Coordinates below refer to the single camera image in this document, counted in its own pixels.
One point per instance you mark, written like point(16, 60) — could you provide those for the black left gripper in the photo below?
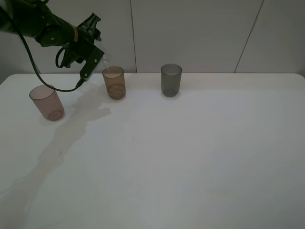
point(85, 36)

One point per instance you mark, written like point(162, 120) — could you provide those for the clear plastic water bottle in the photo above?
point(106, 58)

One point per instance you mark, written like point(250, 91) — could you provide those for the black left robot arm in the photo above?
point(33, 18)

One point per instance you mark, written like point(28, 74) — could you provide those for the amber translucent cup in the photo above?
point(114, 82)

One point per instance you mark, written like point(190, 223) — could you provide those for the pink translucent cup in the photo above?
point(47, 102)

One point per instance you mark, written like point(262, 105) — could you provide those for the grey translucent cup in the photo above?
point(171, 79)

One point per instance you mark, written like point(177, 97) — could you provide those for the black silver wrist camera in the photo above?
point(91, 64)

